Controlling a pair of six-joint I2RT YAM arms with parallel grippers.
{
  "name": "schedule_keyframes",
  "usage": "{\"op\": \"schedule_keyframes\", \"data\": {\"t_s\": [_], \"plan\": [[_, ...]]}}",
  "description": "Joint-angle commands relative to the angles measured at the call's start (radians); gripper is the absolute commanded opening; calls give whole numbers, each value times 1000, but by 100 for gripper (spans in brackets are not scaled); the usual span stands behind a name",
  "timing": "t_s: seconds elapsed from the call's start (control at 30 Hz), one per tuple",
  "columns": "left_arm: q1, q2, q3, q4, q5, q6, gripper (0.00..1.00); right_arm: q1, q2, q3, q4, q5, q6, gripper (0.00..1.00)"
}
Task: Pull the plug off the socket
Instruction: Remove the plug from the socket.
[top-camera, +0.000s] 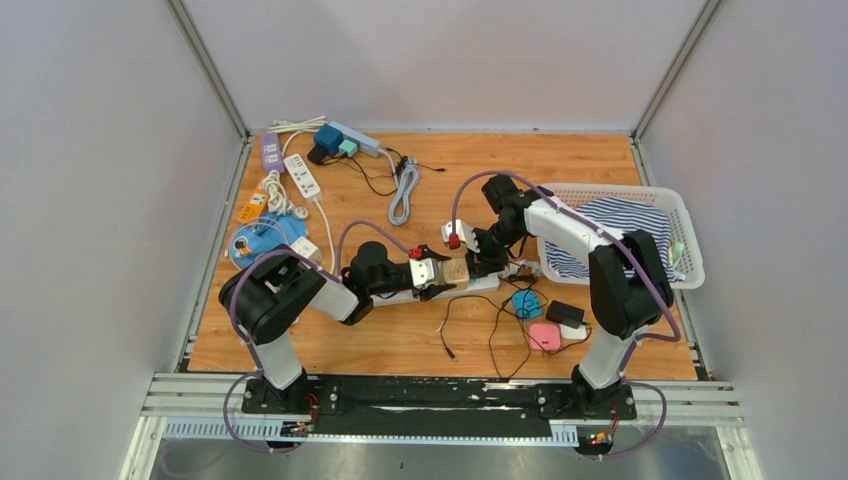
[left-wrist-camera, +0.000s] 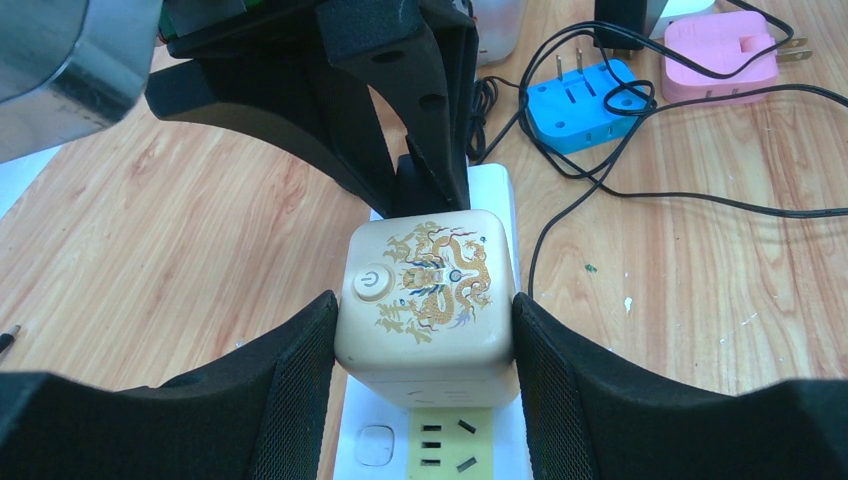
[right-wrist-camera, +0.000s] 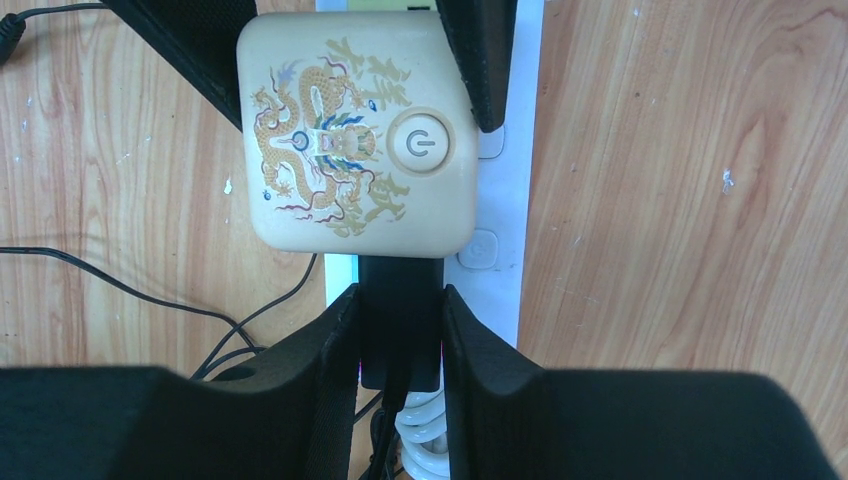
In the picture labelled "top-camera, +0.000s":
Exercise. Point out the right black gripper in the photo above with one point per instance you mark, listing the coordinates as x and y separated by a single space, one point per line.
485 262

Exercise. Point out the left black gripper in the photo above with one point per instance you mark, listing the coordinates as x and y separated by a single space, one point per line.
433 289

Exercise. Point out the white power strip blue USB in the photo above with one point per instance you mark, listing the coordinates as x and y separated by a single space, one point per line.
478 286

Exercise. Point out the black charger with cable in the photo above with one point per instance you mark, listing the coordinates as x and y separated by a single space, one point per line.
556 312

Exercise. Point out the white cube adapter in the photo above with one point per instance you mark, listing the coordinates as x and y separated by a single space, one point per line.
307 249

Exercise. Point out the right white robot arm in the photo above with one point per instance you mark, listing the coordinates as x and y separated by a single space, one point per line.
629 288

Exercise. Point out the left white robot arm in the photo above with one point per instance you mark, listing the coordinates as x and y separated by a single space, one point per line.
265 299

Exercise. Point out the wooden cube adapter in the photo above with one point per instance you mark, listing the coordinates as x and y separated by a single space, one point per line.
455 272

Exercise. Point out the small blue charger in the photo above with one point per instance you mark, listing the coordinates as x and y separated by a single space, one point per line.
527 305

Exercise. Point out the pink square charger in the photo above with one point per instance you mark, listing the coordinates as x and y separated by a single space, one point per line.
544 337

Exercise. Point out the white square charger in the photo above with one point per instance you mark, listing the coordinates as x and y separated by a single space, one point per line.
579 333

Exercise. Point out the light blue power strip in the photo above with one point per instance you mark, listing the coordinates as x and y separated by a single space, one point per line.
367 144

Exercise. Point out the striped blue white cloth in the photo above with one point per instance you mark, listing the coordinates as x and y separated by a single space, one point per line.
625 215

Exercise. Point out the dark blue cube adapter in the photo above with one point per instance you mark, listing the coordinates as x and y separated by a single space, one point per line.
327 141

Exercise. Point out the orange power strip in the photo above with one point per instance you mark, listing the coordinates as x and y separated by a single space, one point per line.
255 206

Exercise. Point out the purple power strip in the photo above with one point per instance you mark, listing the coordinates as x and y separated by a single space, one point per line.
271 153

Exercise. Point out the white plastic basket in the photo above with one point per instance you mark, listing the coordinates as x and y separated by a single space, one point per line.
686 256

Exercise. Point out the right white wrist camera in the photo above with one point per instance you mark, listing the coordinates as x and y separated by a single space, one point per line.
457 233

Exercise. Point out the black mounting rail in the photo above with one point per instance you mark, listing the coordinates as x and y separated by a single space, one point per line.
436 407

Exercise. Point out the white power strip with cord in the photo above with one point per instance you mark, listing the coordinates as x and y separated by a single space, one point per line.
303 178

